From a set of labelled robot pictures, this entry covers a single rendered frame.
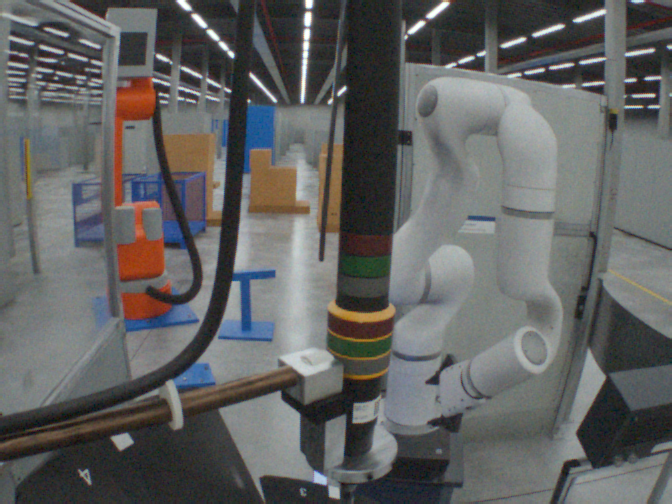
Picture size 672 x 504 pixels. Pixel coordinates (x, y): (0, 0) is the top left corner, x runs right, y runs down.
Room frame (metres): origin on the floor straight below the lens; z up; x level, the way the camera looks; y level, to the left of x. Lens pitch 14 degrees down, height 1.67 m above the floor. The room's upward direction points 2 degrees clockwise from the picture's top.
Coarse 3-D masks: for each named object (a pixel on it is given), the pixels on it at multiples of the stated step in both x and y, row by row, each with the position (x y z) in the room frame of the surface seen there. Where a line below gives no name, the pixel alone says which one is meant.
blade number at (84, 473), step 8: (80, 464) 0.27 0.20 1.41; (88, 464) 0.27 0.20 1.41; (72, 472) 0.26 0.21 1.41; (80, 472) 0.26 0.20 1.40; (88, 472) 0.26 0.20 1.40; (96, 472) 0.27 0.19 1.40; (80, 480) 0.26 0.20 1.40; (88, 480) 0.26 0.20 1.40; (96, 480) 0.26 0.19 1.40; (88, 488) 0.25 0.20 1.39; (96, 488) 0.26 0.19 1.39
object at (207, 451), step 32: (192, 416) 0.36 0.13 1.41; (64, 448) 0.27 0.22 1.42; (96, 448) 0.29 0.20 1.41; (128, 448) 0.30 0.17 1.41; (160, 448) 0.32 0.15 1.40; (192, 448) 0.33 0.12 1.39; (224, 448) 0.35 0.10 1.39; (32, 480) 0.23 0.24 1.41; (64, 480) 0.25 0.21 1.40; (128, 480) 0.28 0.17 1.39; (160, 480) 0.29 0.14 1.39; (192, 480) 0.31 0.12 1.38; (224, 480) 0.32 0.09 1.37
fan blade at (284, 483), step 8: (264, 480) 0.52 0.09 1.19; (272, 480) 0.53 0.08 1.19; (280, 480) 0.53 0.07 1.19; (288, 480) 0.54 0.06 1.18; (296, 480) 0.54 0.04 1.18; (304, 480) 0.55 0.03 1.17; (264, 488) 0.50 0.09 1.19; (272, 488) 0.51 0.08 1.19; (280, 488) 0.51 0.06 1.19; (288, 488) 0.52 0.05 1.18; (312, 488) 0.53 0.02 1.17; (320, 488) 0.54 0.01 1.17; (328, 488) 0.54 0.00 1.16; (264, 496) 0.49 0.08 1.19; (272, 496) 0.49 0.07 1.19; (280, 496) 0.50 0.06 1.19; (288, 496) 0.50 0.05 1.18; (296, 496) 0.50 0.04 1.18; (312, 496) 0.51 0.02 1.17; (320, 496) 0.52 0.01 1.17; (328, 496) 0.52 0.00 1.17; (360, 496) 0.55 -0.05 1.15
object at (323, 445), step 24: (288, 360) 0.27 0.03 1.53; (336, 360) 0.27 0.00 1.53; (312, 384) 0.25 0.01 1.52; (336, 384) 0.26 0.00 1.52; (312, 408) 0.25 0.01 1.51; (336, 408) 0.26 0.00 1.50; (312, 432) 0.27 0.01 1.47; (336, 432) 0.27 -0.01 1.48; (384, 432) 0.31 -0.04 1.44; (312, 456) 0.27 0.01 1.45; (336, 456) 0.27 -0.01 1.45; (360, 456) 0.28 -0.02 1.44; (384, 456) 0.28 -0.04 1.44; (336, 480) 0.26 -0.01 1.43; (360, 480) 0.26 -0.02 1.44
